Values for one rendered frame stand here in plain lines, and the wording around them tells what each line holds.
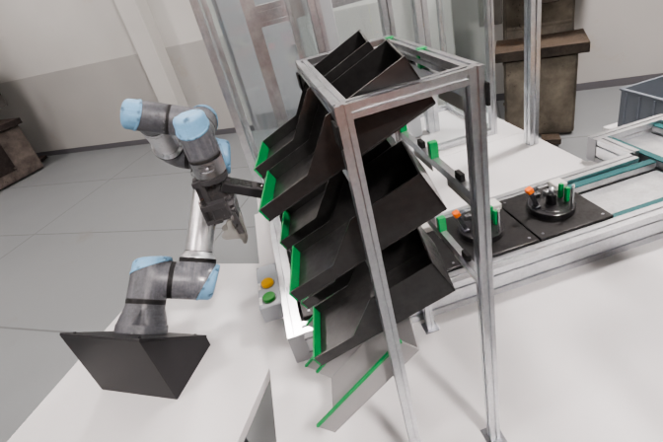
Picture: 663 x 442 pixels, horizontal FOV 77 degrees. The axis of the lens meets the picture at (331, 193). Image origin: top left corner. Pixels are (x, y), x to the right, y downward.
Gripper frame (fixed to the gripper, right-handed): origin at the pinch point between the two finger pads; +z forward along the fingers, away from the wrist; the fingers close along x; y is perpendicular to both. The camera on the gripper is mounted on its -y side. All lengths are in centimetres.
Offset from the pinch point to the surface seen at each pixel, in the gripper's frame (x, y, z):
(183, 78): -515, 86, 37
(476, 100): 49, -41, -39
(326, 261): 38.8, -17.3, -14.4
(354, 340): 44.2, -18.1, -0.3
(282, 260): -24.2, -4.5, 28.0
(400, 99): 48, -31, -42
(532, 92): -65, -128, 11
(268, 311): -2.9, 2.5, 29.0
